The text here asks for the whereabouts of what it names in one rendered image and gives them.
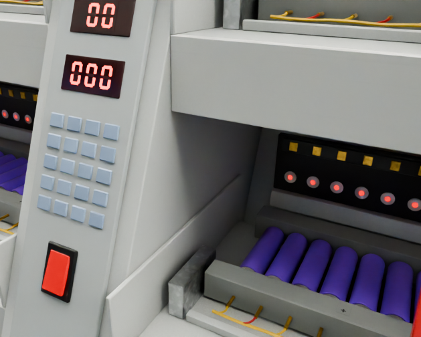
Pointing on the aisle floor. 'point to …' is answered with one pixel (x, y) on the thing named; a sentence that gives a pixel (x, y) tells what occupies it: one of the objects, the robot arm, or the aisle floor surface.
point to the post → (152, 164)
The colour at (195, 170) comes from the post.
